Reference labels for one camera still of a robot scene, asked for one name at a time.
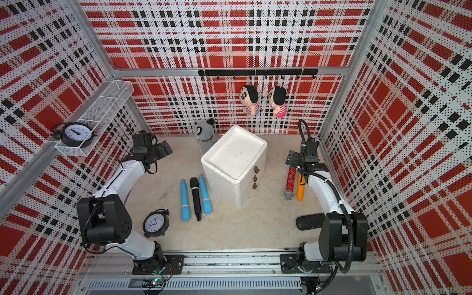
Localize black alarm clock in basket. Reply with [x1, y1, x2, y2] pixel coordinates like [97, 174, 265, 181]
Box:
[52, 122, 97, 148]

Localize black toy microphone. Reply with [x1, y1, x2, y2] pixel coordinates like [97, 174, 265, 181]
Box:
[190, 177, 202, 222]

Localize grey plush animal toy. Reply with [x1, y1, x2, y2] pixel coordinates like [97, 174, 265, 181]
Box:
[194, 118, 219, 155]

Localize small circuit board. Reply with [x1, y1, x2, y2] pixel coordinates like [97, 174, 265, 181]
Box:
[128, 278, 167, 290]

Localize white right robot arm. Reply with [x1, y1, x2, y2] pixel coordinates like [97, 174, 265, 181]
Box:
[286, 120, 369, 274]

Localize red glitter toy microphone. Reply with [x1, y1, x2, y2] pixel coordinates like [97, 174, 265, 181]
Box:
[283, 167, 296, 200]

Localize black cylinder on floor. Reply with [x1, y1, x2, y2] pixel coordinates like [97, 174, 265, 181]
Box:
[295, 213, 325, 231]

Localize blue toy microphone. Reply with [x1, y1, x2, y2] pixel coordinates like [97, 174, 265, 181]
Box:
[181, 179, 191, 222]
[199, 175, 213, 215]

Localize white plastic drawer cabinet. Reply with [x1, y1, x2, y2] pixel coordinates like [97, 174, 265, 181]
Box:
[201, 125, 267, 209]

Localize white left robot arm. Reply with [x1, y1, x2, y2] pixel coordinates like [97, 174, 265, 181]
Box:
[76, 131, 173, 274]

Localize black alarm clock on floor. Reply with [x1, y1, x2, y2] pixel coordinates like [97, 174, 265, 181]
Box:
[143, 208, 170, 238]

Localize white wire wall basket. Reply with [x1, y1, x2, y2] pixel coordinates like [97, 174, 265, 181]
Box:
[55, 80, 133, 157]

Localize orange toy microphone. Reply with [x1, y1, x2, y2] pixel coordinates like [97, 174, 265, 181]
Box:
[297, 174, 306, 202]

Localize plush doll pink shorts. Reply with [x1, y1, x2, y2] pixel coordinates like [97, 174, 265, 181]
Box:
[269, 86, 288, 119]

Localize black wall hook rail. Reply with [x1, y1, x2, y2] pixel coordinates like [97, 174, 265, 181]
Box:
[198, 69, 319, 79]

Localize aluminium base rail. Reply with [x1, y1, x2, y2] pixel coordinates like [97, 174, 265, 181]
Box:
[73, 250, 388, 294]

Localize plush doll blue shorts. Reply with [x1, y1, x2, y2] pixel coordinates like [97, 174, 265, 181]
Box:
[239, 85, 260, 117]

